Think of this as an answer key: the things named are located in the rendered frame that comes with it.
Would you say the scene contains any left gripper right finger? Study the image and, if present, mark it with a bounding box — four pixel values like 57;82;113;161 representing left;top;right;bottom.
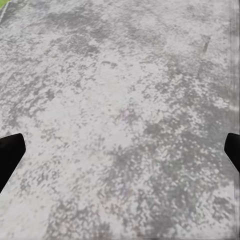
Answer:
224;132;240;172

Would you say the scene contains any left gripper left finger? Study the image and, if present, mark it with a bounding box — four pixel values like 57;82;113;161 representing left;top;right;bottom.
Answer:
0;133;26;193

